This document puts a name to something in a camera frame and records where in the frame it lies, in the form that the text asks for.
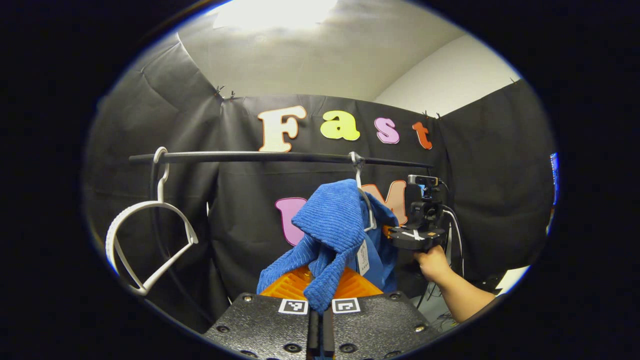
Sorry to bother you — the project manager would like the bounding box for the blue corduroy shirt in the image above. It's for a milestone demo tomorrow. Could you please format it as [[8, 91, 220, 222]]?
[[256, 179, 401, 315]]

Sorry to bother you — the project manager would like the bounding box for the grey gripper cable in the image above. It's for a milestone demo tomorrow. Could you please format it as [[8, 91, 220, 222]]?
[[440, 181, 466, 278]]

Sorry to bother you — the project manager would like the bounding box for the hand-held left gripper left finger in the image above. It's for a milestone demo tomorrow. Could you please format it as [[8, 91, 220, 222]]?
[[202, 265, 321, 360]]

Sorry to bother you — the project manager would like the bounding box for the white clothes hanger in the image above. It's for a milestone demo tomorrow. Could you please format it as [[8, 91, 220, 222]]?
[[349, 151, 377, 233], [105, 146, 199, 297]]

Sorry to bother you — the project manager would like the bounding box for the black clothes rack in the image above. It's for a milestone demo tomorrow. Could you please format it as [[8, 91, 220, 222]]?
[[129, 150, 435, 261]]

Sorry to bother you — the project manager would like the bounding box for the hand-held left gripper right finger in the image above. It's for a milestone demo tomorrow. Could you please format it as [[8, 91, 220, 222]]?
[[321, 266, 442, 360]]

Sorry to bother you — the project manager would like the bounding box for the black backdrop cloth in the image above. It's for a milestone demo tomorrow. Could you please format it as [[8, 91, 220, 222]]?
[[82, 32, 558, 336]]

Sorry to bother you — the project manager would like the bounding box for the blue lit screen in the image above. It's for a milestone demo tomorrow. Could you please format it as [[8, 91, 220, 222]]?
[[549, 152, 560, 206]]

